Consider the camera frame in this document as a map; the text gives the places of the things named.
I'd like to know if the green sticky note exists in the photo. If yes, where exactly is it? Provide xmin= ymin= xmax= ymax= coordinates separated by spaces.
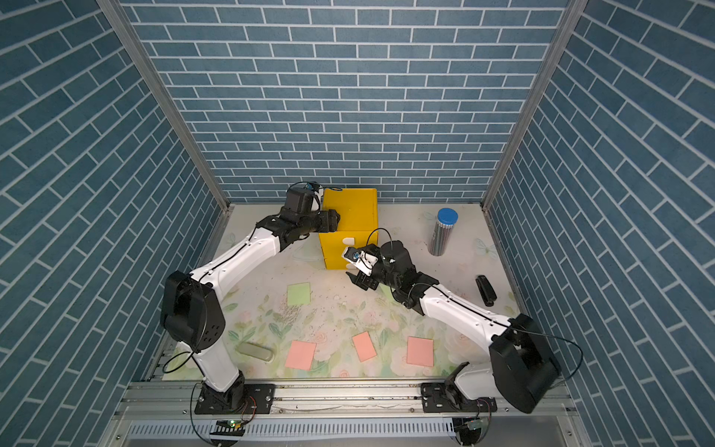
xmin=380 ymin=285 xmax=394 ymax=300
xmin=287 ymin=282 xmax=311 ymax=307

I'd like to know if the yellow three-drawer cabinet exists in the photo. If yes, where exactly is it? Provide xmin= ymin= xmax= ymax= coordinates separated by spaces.
xmin=318 ymin=188 xmax=378 ymax=270

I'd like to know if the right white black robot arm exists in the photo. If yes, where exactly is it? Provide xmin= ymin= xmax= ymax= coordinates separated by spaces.
xmin=342 ymin=241 xmax=562 ymax=413

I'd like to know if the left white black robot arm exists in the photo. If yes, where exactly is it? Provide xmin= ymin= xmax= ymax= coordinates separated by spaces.
xmin=159 ymin=182 xmax=340 ymax=394

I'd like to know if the right pink sticky note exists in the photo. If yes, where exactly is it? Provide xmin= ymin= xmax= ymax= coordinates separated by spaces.
xmin=406 ymin=336 xmax=434 ymax=368

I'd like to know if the pink sticky note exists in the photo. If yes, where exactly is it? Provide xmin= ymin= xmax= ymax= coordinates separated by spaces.
xmin=352 ymin=332 xmax=377 ymax=362
xmin=285 ymin=341 xmax=317 ymax=371
xmin=406 ymin=336 xmax=434 ymax=368

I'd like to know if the middle pink sticky note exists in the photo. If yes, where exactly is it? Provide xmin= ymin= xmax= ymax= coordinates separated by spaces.
xmin=352 ymin=332 xmax=377 ymax=362

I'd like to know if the left pink sticky note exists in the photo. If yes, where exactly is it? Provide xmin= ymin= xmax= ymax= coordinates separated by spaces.
xmin=285 ymin=341 xmax=317 ymax=371

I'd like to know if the blue-capped striped cylinder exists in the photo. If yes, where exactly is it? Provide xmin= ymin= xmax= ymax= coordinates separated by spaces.
xmin=428 ymin=208 xmax=458 ymax=256

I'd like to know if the black stapler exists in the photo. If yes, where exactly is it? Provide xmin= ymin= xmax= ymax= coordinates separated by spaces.
xmin=475 ymin=275 xmax=497 ymax=307

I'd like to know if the translucent green eraser block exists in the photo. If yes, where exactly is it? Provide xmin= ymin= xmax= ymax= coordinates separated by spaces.
xmin=236 ymin=342 xmax=275 ymax=362

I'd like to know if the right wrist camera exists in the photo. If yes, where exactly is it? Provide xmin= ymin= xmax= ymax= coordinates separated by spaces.
xmin=343 ymin=247 xmax=379 ymax=276

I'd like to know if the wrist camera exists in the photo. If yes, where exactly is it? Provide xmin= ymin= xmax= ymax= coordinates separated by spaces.
xmin=305 ymin=182 xmax=322 ymax=192
xmin=343 ymin=247 xmax=379 ymax=276

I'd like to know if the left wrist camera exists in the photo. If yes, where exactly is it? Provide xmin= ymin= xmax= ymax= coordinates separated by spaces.
xmin=305 ymin=182 xmax=322 ymax=192

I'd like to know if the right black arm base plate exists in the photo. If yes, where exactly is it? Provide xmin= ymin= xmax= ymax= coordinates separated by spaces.
xmin=420 ymin=382 xmax=498 ymax=415

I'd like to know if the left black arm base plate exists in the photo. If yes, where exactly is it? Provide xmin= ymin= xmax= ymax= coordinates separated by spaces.
xmin=194 ymin=383 xmax=277 ymax=415

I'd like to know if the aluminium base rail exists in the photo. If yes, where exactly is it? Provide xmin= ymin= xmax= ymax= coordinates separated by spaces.
xmin=111 ymin=379 xmax=576 ymax=420

